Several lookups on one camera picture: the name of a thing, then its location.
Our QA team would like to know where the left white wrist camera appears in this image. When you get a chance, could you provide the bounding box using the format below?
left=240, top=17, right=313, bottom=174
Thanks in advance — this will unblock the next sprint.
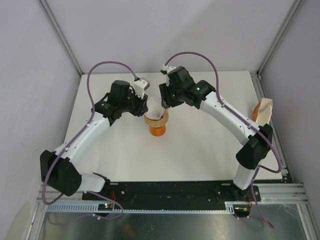
left=133, top=78, right=150, bottom=99

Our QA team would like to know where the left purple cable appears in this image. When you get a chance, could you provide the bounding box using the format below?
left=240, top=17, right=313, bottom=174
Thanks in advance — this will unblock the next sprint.
left=41, top=60, right=141, bottom=225

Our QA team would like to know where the aluminium frame post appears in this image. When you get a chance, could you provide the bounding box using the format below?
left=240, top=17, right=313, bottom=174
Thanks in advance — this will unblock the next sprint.
left=37, top=0, right=84, bottom=76
left=256, top=0, right=306, bottom=76

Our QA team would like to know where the grey slotted cable duct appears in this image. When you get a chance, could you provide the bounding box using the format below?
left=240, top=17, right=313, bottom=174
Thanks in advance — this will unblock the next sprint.
left=47, top=202, right=250, bottom=214

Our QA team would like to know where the wooden dripper ring holder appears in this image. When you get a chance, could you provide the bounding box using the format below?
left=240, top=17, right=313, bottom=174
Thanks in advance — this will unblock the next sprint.
left=143, top=111, right=169, bottom=129

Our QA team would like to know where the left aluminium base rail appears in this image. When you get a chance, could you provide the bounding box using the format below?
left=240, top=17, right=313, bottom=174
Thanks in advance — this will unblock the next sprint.
left=36, top=184, right=83, bottom=203

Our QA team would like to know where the white paper coffee filter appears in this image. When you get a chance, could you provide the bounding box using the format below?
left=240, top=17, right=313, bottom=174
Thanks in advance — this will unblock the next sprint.
left=144, top=96, right=166, bottom=120

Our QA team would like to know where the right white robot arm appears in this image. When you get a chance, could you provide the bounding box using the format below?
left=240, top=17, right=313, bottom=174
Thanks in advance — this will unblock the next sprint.
left=159, top=65, right=273, bottom=201

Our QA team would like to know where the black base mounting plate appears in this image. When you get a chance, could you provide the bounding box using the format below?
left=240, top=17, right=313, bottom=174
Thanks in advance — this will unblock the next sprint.
left=82, top=180, right=261, bottom=207

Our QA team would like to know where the right aluminium frame post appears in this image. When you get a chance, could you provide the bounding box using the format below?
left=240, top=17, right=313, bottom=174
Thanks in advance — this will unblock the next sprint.
left=256, top=0, right=306, bottom=76

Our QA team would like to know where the left aluminium frame post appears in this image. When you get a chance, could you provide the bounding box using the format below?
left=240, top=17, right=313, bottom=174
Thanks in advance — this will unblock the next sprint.
left=37, top=0, right=84, bottom=76

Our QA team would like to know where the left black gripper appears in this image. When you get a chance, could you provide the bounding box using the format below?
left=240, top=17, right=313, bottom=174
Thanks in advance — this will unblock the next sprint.
left=119, top=88, right=148, bottom=117

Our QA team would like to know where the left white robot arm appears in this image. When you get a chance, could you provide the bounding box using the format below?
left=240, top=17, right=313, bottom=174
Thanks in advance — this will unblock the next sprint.
left=40, top=78, right=150, bottom=200

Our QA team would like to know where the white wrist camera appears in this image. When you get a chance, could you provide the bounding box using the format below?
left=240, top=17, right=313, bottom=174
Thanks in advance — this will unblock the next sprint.
left=160, top=64, right=176, bottom=75
left=133, top=78, right=150, bottom=99

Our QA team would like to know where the right aluminium table rail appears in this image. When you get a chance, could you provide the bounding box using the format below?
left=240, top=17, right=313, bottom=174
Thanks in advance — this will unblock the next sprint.
left=249, top=70, right=308, bottom=202

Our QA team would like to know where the paper coffee filter stack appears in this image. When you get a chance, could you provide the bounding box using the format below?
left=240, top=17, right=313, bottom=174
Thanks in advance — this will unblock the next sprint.
left=252, top=98, right=273, bottom=126

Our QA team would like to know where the orange glass carafe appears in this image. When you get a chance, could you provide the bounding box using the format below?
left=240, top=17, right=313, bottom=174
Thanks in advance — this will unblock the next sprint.
left=149, top=125, right=166, bottom=137

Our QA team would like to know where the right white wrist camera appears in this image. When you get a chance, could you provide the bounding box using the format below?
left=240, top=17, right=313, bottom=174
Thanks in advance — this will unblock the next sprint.
left=160, top=64, right=176, bottom=75

